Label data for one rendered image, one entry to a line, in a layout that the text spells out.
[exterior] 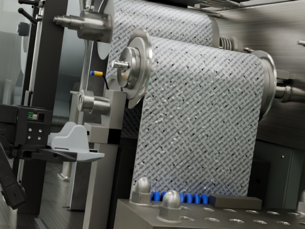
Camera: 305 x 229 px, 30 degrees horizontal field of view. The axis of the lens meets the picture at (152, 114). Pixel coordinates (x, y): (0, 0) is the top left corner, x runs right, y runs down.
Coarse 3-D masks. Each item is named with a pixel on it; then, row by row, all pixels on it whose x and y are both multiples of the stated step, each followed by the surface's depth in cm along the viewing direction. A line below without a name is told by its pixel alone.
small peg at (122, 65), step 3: (114, 60) 100; (114, 63) 100; (117, 63) 100; (120, 63) 100; (123, 63) 100; (126, 63) 101; (114, 66) 100; (117, 66) 100; (120, 66) 100; (123, 66) 100; (126, 66) 101; (126, 69) 101
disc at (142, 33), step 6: (138, 30) 104; (144, 30) 102; (132, 36) 107; (138, 36) 104; (144, 36) 101; (144, 42) 101; (150, 42) 99; (150, 48) 98; (150, 54) 98; (150, 60) 97; (150, 66) 97; (150, 72) 98; (144, 78) 98; (144, 84) 98; (144, 90) 98; (138, 96) 100; (126, 102) 106; (132, 102) 103; (138, 102) 100; (132, 108) 103
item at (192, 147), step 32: (160, 128) 100; (192, 128) 103; (224, 128) 105; (256, 128) 108; (160, 160) 101; (192, 160) 103; (224, 160) 106; (160, 192) 102; (192, 192) 104; (224, 192) 106
